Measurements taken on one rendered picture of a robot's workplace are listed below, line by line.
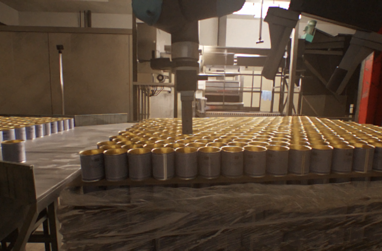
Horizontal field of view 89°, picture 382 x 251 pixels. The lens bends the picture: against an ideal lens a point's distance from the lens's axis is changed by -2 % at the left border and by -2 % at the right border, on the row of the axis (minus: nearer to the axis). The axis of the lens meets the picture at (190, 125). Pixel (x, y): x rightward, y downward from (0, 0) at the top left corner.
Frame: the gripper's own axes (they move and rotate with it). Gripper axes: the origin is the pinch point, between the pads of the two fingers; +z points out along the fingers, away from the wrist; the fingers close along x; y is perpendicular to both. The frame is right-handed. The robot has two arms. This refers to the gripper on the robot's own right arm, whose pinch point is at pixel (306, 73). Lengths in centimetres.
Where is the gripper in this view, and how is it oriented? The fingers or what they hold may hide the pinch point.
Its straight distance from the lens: 40.3
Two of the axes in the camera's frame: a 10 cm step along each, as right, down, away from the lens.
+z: -2.0, 8.5, 4.9
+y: 0.7, 5.1, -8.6
